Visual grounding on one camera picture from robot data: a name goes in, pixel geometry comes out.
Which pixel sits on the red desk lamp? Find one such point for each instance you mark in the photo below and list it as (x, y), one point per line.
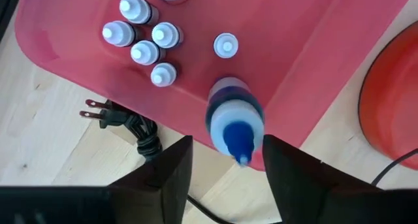
(392, 103)

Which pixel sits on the black aluminium table frame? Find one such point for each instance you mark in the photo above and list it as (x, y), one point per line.
(5, 5)

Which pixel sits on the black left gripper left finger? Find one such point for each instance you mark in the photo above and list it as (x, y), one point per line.
(147, 198)

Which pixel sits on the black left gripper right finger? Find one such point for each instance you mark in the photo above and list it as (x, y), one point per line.
(310, 194)

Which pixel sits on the pink plastic bin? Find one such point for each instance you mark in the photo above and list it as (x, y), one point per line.
(277, 38)

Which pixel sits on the large blue food coloring bottle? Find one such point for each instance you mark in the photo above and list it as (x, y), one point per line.
(235, 116)

